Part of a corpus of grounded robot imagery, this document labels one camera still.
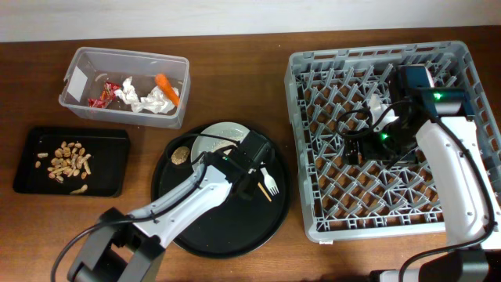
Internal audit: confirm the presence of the grey plate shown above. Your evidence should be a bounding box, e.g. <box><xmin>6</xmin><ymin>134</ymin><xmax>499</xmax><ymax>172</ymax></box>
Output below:
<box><xmin>191</xmin><ymin>121</ymin><xmax>250</xmax><ymax>161</ymax></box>

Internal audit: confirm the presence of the peanut shells pile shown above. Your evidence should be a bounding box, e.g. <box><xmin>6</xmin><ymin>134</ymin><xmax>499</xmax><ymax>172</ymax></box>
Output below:
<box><xmin>34</xmin><ymin>140</ymin><xmax>92</xmax><ymax>195</ymax></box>

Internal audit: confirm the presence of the white plastic fork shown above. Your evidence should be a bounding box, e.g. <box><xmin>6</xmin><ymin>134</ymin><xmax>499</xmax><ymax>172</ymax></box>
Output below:
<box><xmin>261</xmin><ymin>167</ymin><xmax>279</xmax><ymax>196</ymax></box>

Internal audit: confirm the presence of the round black tray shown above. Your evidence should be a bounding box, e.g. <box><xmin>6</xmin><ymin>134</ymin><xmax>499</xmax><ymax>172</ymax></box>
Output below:
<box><xmin>151</xmin><ymin>131</ymin><xmax>292</xmax><ymax>259</ymax></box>

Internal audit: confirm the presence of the wooden chopstick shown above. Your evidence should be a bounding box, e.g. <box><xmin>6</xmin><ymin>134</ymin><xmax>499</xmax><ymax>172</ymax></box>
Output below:
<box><xmin>258</xmin><ymin>182</ymin><xmax>272</xmax><ymax>202</ymax></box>

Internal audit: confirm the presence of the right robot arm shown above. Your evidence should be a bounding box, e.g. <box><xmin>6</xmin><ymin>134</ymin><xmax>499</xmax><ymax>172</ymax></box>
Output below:
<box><xmin>335</xmin><ymin>64</ymin><xmax>500</xmax><ymax>281</ymax></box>

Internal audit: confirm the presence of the clear plastic bin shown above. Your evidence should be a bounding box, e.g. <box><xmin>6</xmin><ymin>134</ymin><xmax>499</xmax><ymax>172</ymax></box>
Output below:
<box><xmin>59</xmin><ymin>47</ymin><xmax>191</xmax><ymax>129</ymax></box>

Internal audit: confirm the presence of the grey dishwasher rack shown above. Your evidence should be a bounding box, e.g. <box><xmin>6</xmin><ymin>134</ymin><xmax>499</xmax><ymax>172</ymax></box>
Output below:
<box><xmin>284</xmin><ymin>41</ymin><xmax>500</xmax><ymax>243</ymax></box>

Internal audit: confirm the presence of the white paper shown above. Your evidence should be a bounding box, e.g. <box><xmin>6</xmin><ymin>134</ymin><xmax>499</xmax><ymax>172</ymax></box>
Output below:
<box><xmin>114</xmin><ymin>77</ymin><xmax>175</xmax><ymax>114</ymax></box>

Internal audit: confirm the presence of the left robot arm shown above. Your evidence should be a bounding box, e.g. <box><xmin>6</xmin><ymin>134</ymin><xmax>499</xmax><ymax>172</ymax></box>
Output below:
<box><xmin>60</xmin><ymin>130</ymin><xmax>274</xmax><ymax>281</ymax></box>

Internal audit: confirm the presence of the brown round cookie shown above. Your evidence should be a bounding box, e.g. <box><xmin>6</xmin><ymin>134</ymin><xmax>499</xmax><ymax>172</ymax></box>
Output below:
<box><xmin>171</xmin><ymin>146</ymin><xmax>190</xmax><ymax>165</ymax></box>

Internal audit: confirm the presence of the orange carrot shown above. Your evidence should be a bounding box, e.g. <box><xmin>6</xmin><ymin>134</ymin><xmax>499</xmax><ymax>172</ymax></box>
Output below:
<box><xmin>155</xmin><ymin>74</ymin><xmax>180</xmax><ymax>107</ymax></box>

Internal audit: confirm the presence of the black rectangular tray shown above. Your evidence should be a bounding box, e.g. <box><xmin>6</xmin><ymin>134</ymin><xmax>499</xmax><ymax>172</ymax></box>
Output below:
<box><xmin>13</xmin><ymin>127</ymin><xmax>130</xmax><ymax>197</ymax></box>

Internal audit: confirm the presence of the red foil snack wrapper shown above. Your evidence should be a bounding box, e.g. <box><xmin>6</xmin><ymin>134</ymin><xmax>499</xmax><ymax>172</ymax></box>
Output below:
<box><xmin>88</xmin><ymin>81</ymin><xmax>121</xmax><ymax>109</ymax></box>

